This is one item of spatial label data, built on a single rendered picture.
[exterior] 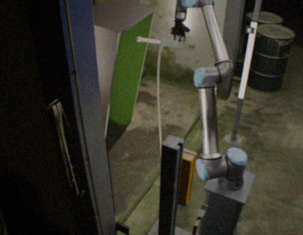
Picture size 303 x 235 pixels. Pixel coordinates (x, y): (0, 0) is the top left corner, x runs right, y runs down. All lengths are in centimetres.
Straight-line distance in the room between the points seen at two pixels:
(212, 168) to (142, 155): 141
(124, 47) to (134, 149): 121
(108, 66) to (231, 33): 223
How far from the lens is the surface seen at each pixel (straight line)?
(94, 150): 152
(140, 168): 316
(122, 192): 295
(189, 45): 228
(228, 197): 220
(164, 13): 423
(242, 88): 324
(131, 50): 264
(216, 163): 202
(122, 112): 303
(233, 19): 390
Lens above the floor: 229
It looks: 36 degrees down
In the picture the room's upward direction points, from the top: straight up
